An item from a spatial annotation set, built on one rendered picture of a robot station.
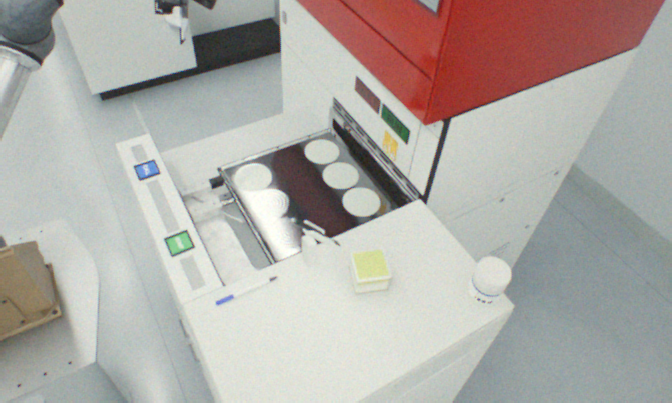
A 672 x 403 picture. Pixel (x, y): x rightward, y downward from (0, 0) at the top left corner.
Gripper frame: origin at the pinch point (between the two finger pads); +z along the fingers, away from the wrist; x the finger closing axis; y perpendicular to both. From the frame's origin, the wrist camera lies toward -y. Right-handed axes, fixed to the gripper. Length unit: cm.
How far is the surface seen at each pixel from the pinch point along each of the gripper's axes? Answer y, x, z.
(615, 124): -202, -18, 7
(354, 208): -40, 9, 50
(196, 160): -6.2, -24.5, 26.9
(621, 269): -200, -33, 75
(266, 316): -10, 20, 75
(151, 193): 8.9, -5.1, 42.2
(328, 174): -37, 1, 39
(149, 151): 8.5, -11.7, 28.8
